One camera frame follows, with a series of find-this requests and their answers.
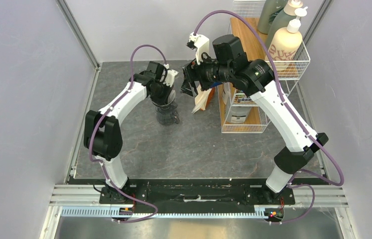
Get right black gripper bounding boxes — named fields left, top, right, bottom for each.
left=179, top=49, right=233, bottom=98

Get dark transparent coffee dripper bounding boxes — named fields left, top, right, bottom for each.
left=152, top=93, right=177, bottom=114

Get white paper coffee filter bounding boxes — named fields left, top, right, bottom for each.
left=167, top=90, right=176, bottom=104

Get clear glass carafe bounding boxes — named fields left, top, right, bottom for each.
left=156, top=107, right=180, bottom=126

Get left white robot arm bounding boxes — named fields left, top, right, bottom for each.
left=84, top=61, right=178, bottom=204

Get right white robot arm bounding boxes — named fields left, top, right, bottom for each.
left=182, top=33, right=329, bottom=204

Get stack of paper filters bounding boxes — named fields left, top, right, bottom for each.
left=192, top=85, right=215, bottom=114

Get cream pump bottle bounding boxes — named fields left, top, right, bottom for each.
left=268, top=17, right=302, bottom=72

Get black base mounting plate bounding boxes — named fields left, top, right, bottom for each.
left=68, top=178, right=330, bottom=215

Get dark green bottle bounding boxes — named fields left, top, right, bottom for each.
left=257, top=0, right=287, bottom=34

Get green pump bottle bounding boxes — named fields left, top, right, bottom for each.
left=265, top=0, right=303, bottom=49

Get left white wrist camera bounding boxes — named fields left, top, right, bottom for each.
left=162, top=64, right=179, bottom=87

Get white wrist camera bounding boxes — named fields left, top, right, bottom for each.
left=162, top=64, right=179, bottom=87
left=186, top=32, right=210, bottom=65

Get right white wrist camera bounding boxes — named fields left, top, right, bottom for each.
left=186, top=32, right=210, bottom=65

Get aluminium frame rail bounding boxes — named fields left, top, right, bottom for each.
left=40, top=185, right=359, bottom=239

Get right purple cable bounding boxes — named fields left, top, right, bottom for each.
left=193, top=9, right=345, bottom=226

